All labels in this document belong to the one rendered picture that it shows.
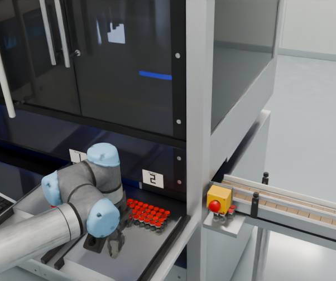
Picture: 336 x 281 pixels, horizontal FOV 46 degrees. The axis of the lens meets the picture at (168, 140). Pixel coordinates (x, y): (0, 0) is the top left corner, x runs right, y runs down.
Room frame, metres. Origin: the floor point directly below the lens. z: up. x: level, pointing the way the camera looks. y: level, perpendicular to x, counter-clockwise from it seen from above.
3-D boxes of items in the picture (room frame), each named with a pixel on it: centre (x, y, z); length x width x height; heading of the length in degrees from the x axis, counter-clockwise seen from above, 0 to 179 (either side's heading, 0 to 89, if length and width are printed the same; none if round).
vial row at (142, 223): (1.06, 0.11, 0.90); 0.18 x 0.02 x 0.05; 62
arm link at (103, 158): (0.81, 0.16, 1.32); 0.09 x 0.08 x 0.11; 127
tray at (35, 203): (1.25, 0.40, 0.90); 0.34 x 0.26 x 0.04; 152
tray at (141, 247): (0.99, 0.15, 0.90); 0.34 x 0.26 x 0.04; 152
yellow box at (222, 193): (1.08, -0.17, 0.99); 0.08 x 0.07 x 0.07; 152
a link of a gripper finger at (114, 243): (0.81, 0.15, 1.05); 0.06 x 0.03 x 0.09; 152
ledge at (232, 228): (1.11, -0.21, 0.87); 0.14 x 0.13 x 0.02; 152
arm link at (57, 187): (0.74, 0.23, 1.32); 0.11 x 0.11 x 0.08; 37
